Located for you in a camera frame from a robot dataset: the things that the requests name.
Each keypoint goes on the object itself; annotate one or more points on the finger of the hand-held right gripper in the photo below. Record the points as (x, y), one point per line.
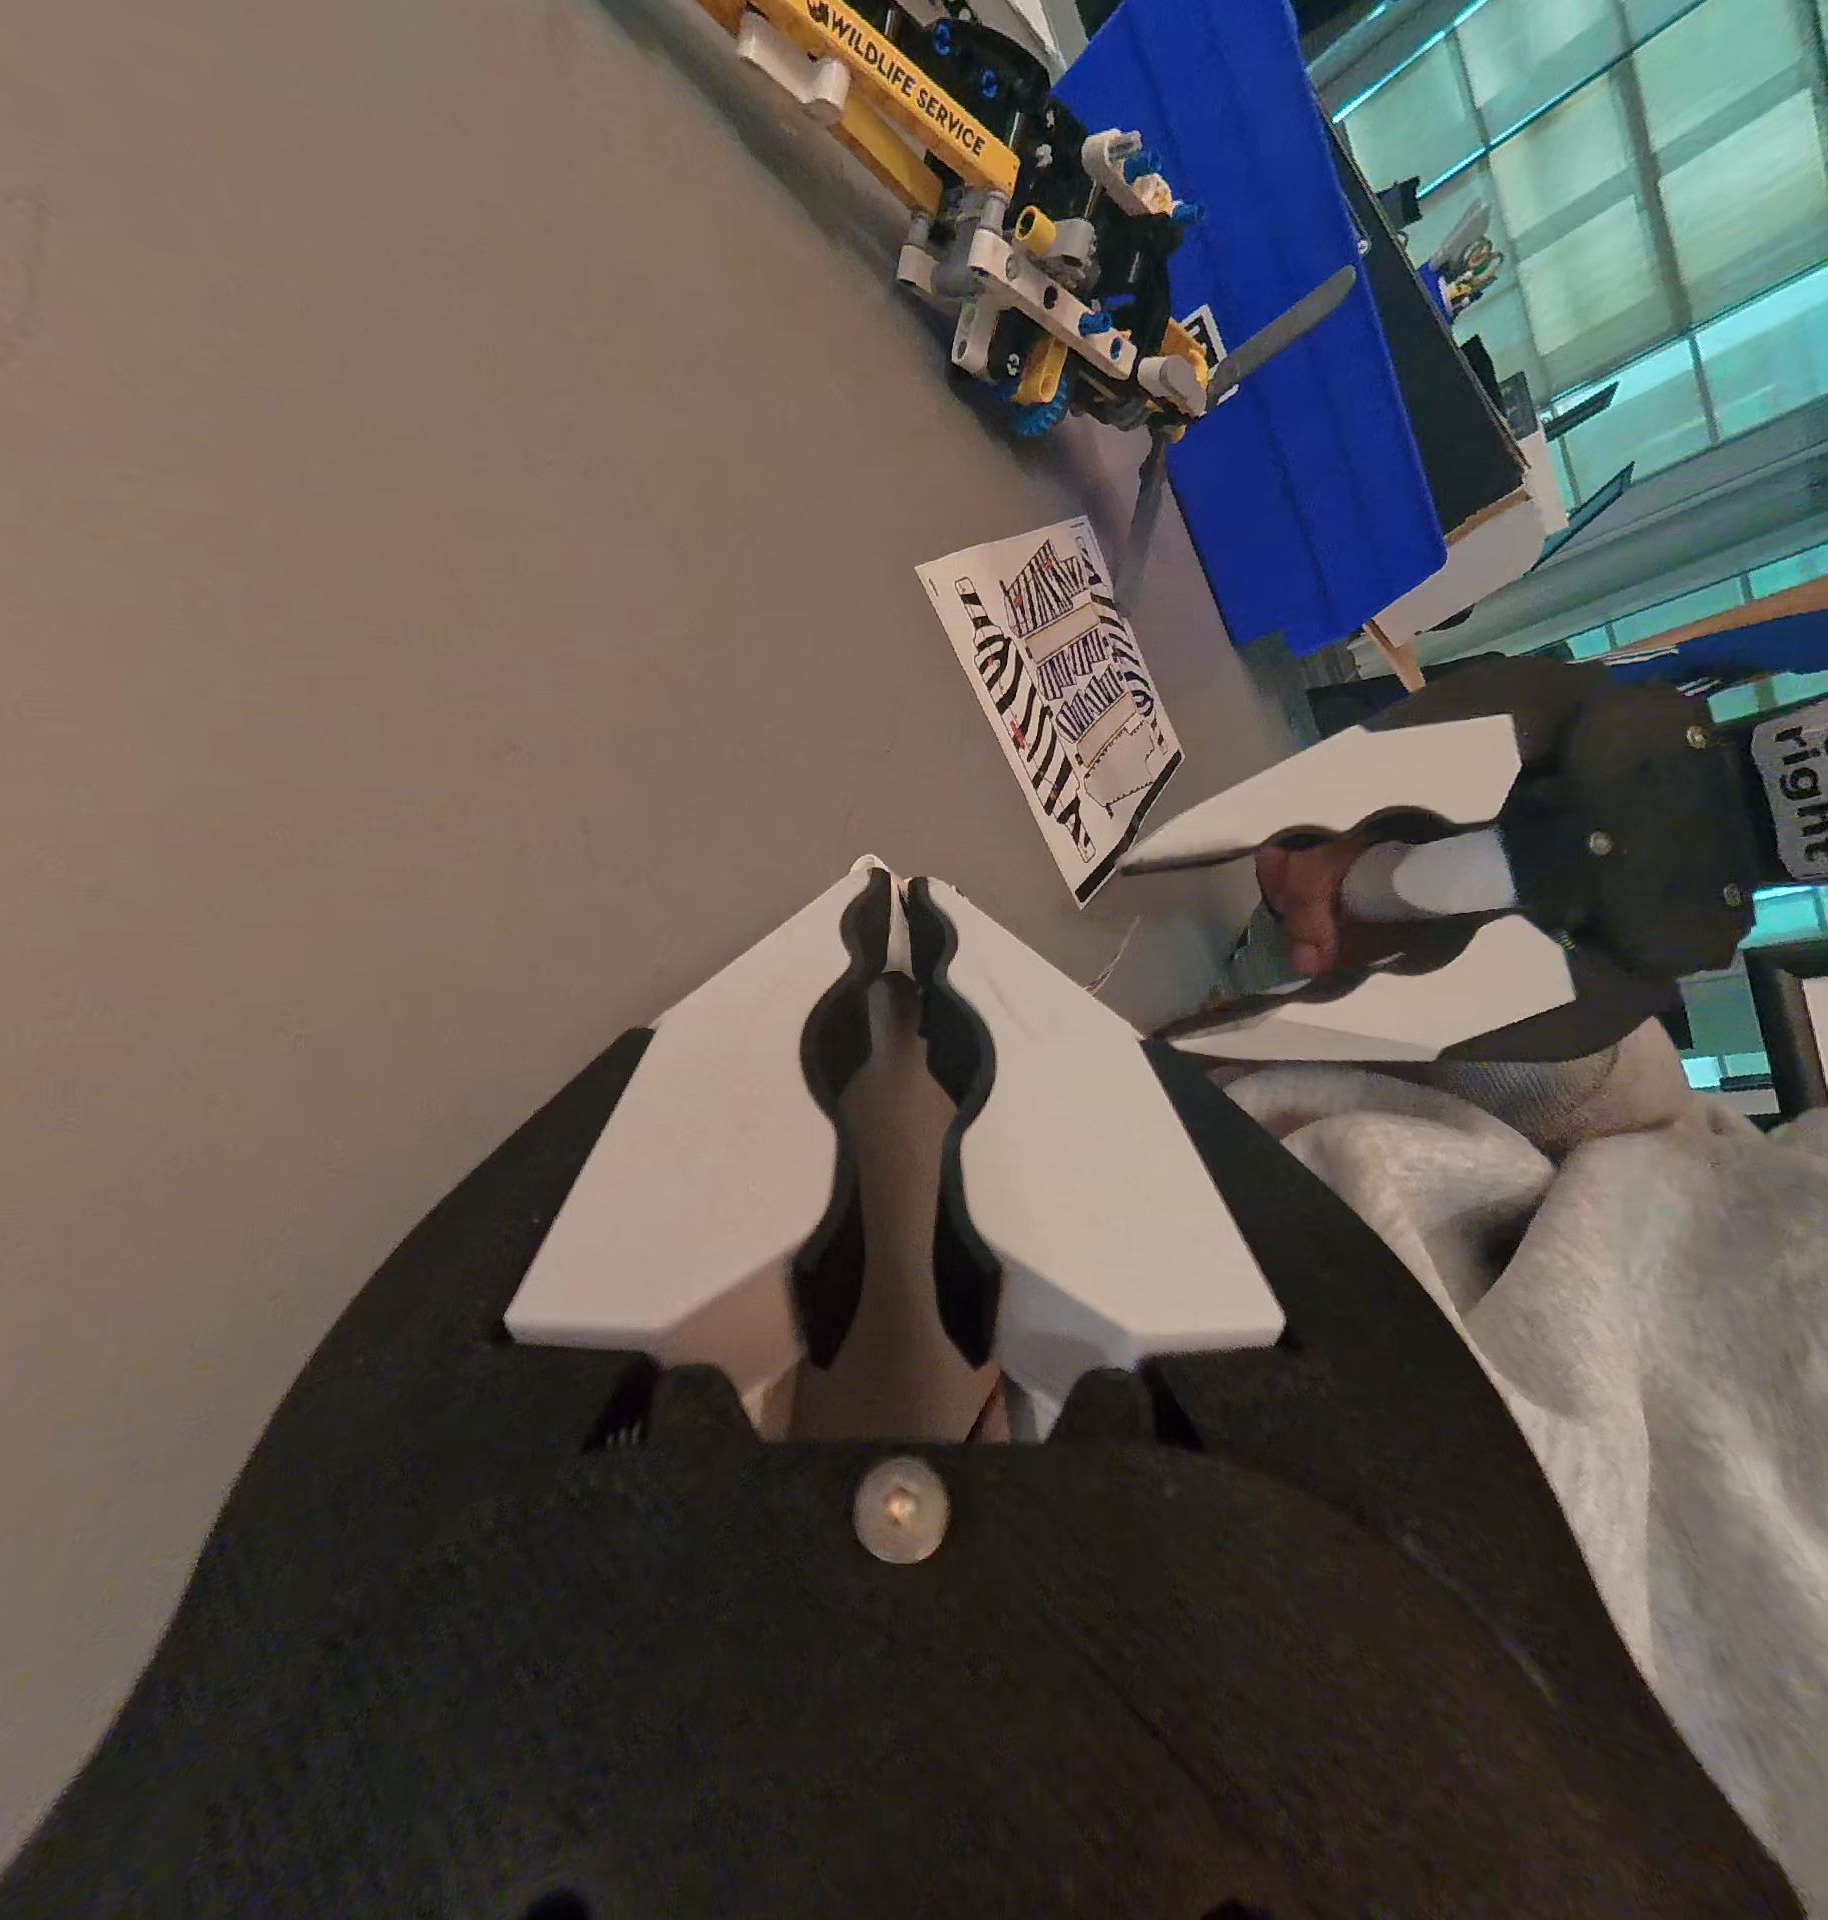
(1352, 781)
(1426, 1005)

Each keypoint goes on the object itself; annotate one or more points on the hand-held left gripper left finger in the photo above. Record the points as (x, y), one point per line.
(688, 1185)

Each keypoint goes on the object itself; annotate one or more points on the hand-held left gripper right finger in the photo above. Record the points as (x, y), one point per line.
(1097, 1185)

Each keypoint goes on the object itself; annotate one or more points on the yellow lego helicopter model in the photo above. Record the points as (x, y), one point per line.
(915, 113)

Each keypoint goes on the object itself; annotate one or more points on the person's right hand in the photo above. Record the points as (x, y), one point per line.
(1303, 900)

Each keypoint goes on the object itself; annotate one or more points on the wooden table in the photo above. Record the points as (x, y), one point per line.
(1798, 597)

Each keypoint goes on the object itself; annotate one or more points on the zebra sticker sheet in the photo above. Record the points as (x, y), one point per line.
(1050, 707)

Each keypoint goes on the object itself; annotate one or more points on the blue plastic bin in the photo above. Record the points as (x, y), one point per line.
(1275, 299)

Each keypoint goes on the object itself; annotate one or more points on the person's grey sweatshirt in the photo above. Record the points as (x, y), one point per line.
(1679, 1423)

